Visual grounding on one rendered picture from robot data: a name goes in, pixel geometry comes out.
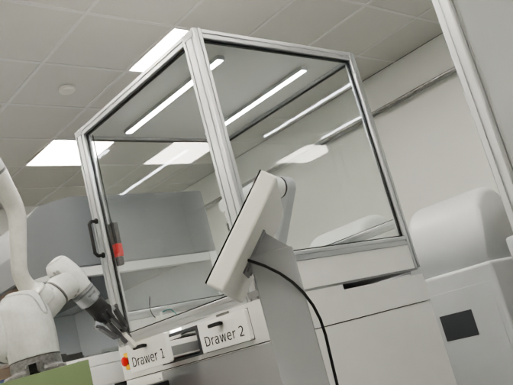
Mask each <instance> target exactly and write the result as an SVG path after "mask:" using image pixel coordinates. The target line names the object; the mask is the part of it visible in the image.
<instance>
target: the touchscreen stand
mask: <svg viewBox="0 0 513 385"><path fill-rule="evenodd" d="M250 259H251V260H255V261H257V262H260V263H262V264H265V265H267V266H269V267H271V268H273V269H275V270H278V271H279V272H281V273H283V274H284V275H286V276H287V277H288V278H290V279H291V280H293V281H294V282H295V283H296V284H297V285H298V286H299V287H301V288H302V289H303V290H304V287H303V284H302V279H301V277H300V273H299V270H298V265H297V262H296V259H295V254H294V251H293V248H292V246H288V247H283V248H280V249H277V250H274V251H269V252H266V253H262V254H258V255H254V256H252V257H250ZM250 265H251V267H252V271H253V276H254V279H255V283H256V288H257V291H258V294H259V298H260V303H261V306H262V310H263V314H264V318H265V321H266V327H267V330H268V333H269V339H270V341H271V345H272V348H273V353H274V357H275V360H276V365H277V368H278V372H279V377H280V380H281V384H282V385H330V382H329V379H328V376H327V371H326V368H325V366H324V360H323V357H322V354H321V349H320V346H319V343H318V338H317V335H316V332H315V327H314V324H313V321H312V317H311V313H310V309H309V307H308V301H307V299H306V298H305V296H304V295H303V294H302V293H301V292H300V291H299V290H298V289H297V288H296V287H295V286H294V285H293V284H292V283H290V282H289V281H288V280H286V279H285V278H283V277H281V276H280V275H278V274H277V273H275V272H272V271H271V270H268V269H266V268H265V267H261V266H259V265H256V264H253V263H250Z"/></svg>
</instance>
